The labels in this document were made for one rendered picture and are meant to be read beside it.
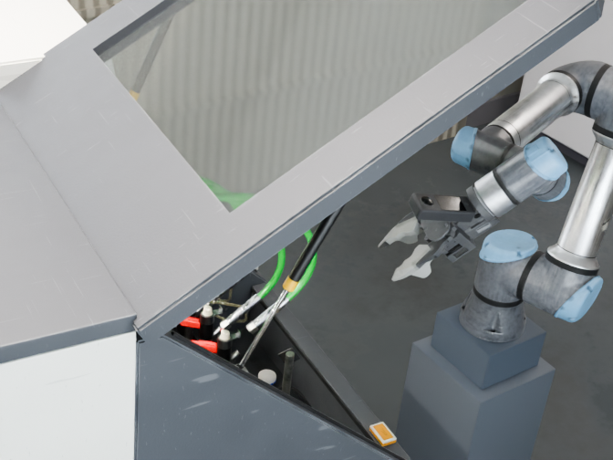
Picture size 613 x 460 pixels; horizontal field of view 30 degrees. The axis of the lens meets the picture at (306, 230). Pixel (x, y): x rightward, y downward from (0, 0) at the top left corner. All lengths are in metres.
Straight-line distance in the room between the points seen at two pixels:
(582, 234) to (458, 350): 0.41
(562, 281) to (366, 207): 2.31
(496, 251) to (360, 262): 1.91
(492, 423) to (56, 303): 1.35
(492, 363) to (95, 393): 1.18
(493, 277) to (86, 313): 1.18
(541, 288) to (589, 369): 1.63
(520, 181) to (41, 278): 0.83
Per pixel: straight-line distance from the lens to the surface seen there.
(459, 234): 2.03
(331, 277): 4.27
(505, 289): 2.53
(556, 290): 2.48
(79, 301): 1.60
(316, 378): 2.38
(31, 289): 1.62
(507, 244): 2.52
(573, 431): 3.83
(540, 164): 1.99
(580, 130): 5.25
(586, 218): 2.45
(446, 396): 2.68
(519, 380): 2.68
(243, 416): 1.80
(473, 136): 2.14
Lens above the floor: 2.47
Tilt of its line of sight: 33 degrees down
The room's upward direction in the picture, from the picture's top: 7 degrees clockwise
